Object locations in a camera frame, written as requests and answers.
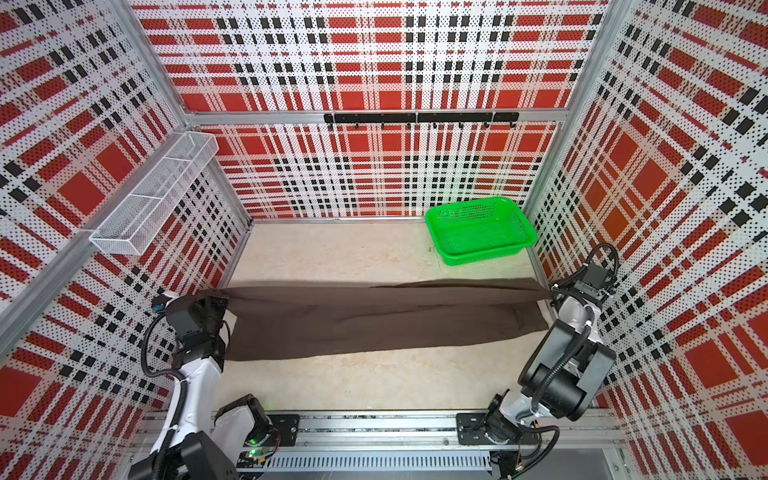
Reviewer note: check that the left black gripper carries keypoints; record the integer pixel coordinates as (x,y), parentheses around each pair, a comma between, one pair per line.
(219,301)

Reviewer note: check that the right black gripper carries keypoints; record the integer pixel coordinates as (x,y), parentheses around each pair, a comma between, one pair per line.
(563,284)

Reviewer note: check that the brown trousers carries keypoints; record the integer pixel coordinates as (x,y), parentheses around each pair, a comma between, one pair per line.
(293,321)

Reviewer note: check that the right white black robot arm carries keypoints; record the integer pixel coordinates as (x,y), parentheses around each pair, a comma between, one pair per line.
(569,365)

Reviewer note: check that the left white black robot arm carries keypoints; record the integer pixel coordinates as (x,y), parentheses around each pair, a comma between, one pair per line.
(192,384)

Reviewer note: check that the green plastic basket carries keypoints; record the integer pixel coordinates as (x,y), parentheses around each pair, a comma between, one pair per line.
(478,230)

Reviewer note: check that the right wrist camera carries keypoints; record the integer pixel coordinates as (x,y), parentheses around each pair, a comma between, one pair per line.
(599,278)

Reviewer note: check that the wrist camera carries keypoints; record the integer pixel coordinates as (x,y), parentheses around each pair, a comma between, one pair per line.
(161,301)
(599,278)

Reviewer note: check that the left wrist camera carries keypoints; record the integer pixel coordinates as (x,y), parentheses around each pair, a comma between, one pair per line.
(161,301)

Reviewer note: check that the white wire mesh shelf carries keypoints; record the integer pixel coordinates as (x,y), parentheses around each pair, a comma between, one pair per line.
(134,223)

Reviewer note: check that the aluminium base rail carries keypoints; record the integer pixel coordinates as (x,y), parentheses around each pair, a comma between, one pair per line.
(358,443)

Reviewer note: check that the black hook rail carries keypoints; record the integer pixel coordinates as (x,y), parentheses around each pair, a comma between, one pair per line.
(421,117)

